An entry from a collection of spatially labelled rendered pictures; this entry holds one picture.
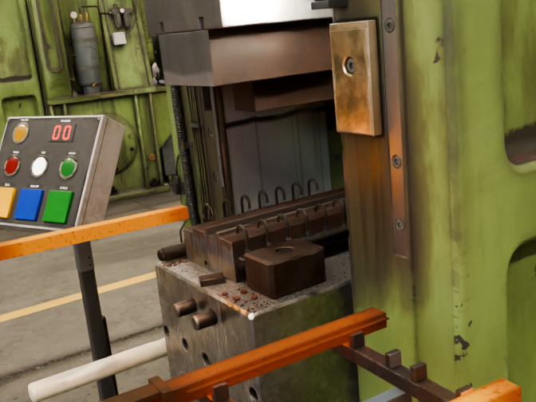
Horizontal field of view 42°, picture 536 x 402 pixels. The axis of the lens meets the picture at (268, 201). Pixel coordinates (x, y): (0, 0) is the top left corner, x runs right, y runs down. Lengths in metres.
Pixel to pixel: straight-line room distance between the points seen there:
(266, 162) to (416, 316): 0.60
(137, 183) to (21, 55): 1.44
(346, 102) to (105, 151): 0.73
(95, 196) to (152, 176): 4.74
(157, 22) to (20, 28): 4.84
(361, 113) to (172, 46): 0.42
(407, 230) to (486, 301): 0.16
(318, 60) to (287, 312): 0.47
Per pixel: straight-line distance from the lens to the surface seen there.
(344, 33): 1.09
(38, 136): 1.79
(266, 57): 1.25
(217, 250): 1.31
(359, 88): 1.07
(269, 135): 1.57
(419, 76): 1.02
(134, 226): 1.23
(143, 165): 6.30
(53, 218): 1.65
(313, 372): 1.24
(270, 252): 1.21
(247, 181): 1.55
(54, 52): 6.07
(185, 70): 1.28
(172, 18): 1.31
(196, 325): 1.23
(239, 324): 1.17
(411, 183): 1.06
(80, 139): 1.67
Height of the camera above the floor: 1.36
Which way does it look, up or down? 14 degrees down
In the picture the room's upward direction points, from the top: 6 degrees counter-clockwise
